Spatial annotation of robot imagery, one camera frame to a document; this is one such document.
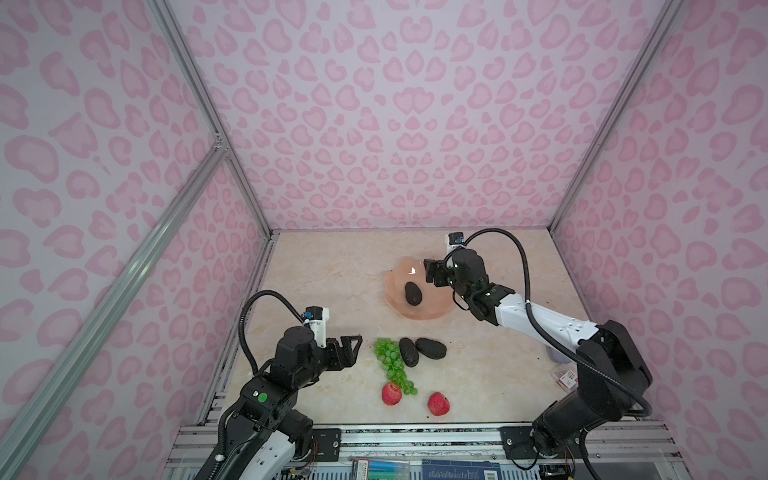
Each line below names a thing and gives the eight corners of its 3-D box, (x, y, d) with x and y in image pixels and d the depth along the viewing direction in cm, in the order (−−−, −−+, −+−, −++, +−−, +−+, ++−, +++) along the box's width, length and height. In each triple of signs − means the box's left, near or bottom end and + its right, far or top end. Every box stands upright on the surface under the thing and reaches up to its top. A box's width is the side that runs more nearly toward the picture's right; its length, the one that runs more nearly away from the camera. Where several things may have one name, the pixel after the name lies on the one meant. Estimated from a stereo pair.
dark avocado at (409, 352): (407, 369, 87) (408, 364, 84) (395, 346, 91) (395, 340, 88) (421, 362, 88) (422, 357, 85) (408, 339, 93) (409, 334, 90)
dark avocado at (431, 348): (412, 351, 90) (413, 346, 88) (418, 339, 93) (418, 334, 90) (442, 363, 88) (443, 359, 85) (446, 350, 90) (448, 346, 88)
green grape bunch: (400, 402, 81) (400, 397, 77) (373, 348, 91) (372, 341, 87) (420, 391, 83) (421, 385, 79) (391, 339, 93) (391, 332, 89)
